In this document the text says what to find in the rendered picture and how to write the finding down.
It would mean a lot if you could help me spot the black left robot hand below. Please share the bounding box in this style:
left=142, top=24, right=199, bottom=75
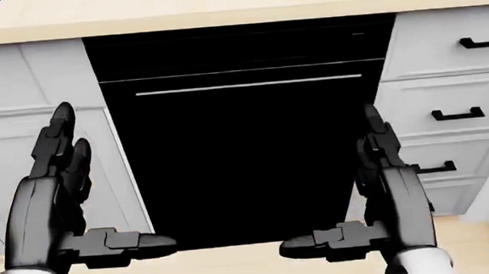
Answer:
left=0, top=95, right=180, bottom=274

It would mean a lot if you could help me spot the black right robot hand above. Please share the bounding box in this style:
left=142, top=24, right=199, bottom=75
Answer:
left=269, top=98, right=441, bottom=267

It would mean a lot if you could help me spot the white drawer front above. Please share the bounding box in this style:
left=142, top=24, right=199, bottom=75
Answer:
left=0, top=36, right=109, bottom=116
left=374, top=6, right=489, bottom=83
left=417, top=176, right=489, bottom=219
left=372, top=72, right=489, bottom=142
left=395, top=131, right=489, bottom=187

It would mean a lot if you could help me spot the white cabinet door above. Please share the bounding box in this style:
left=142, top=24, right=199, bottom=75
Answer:
left=0, top=102, right=157, bottom=259

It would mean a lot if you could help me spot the black dishwasher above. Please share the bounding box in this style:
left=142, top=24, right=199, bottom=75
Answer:
left=81, top=11, right=411, bottom=257

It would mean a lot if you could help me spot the black drawer handle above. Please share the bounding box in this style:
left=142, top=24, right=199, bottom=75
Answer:
left=410, top=159, right=458, bottom=176
left=430, top=105, right=486, bottom=123
left=458, top=35, right=489, bottom=50

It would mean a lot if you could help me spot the silver dishwasher handle bar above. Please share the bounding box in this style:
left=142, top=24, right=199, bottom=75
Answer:
left=134, top=73, right=363, bottom=97

